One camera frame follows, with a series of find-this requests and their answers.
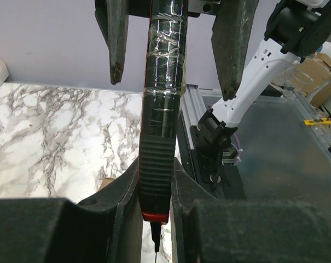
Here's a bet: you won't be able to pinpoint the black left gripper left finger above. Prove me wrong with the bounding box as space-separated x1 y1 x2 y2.
0 162 142 262

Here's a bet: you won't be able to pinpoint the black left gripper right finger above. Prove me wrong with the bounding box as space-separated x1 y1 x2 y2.
170 161 331 262

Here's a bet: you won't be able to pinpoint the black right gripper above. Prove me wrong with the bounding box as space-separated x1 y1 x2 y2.
128 0 259 100

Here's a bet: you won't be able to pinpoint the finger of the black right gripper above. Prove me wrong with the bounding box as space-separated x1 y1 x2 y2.
95 0 129 84

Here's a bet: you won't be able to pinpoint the brown cardboard express box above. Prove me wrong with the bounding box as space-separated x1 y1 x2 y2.
98 178 115 191

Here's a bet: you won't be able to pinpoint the red black utility knife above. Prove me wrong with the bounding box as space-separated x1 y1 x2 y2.
138 1 188 252

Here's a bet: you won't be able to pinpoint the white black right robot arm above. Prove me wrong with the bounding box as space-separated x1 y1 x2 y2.
95 1 331 154

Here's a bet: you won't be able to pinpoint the clear plastic container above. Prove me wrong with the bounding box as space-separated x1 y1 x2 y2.
283 65 313 96

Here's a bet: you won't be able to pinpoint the stacked cardboard boxes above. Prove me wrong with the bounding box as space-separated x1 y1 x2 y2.
274 52 331 109

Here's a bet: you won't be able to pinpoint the yellow utility knife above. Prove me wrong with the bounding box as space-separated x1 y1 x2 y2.
304 118 331 126

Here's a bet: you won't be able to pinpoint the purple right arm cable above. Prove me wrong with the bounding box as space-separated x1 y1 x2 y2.
235 135 245 165

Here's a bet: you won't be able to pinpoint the aluminium frame rail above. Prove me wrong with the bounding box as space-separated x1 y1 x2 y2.
182 84 222 150

